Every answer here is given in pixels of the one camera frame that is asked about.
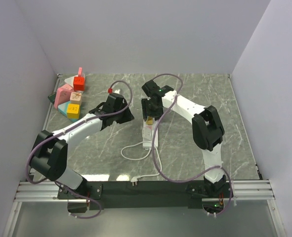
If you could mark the white triangular adapter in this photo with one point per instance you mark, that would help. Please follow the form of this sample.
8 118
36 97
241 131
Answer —
69 81

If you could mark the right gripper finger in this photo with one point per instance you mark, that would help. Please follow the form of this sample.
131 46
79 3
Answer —
144 103
157 113

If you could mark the aluminium rail frame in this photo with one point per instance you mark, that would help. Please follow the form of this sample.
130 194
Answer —
48 191

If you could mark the beige cube socket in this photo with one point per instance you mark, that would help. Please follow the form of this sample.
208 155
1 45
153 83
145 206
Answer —
76 98

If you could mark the yellow cube socket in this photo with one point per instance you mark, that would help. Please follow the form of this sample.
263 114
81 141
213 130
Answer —
73 111

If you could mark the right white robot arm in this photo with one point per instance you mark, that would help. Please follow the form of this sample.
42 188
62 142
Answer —
207 129

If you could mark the small yellow plug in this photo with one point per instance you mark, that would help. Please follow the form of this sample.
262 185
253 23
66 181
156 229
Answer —
149 121

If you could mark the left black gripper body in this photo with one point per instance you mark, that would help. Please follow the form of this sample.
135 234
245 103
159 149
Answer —
123 116

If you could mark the red cube socket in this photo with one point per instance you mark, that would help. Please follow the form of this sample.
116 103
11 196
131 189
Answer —
79 83

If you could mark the white power strip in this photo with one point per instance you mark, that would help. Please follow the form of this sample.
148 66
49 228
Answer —
147 134

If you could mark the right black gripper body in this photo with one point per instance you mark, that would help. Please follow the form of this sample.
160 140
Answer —
151 107

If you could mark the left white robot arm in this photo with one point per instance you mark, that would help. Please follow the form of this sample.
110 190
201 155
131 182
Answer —
50 151

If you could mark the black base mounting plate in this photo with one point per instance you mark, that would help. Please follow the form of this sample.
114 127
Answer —
123 194

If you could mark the pink upright plug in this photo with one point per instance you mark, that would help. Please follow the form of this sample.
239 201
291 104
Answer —
80 71

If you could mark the teal flat block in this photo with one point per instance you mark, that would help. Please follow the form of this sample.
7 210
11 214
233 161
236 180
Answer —
62 108

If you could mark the pink rounded socket block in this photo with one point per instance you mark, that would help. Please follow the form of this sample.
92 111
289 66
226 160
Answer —
63 95

